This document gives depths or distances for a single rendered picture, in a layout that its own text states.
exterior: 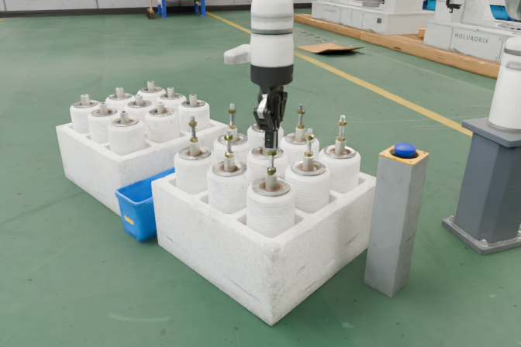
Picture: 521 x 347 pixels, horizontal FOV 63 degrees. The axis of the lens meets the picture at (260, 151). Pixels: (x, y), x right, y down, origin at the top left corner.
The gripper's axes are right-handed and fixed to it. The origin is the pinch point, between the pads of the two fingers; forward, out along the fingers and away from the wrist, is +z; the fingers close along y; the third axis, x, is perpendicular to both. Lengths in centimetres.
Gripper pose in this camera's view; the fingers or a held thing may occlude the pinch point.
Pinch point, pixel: (270, 139)
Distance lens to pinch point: 79.0
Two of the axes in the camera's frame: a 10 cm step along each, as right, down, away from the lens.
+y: 3.4, -3.7, 8.6
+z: 0.0, 9.2, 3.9
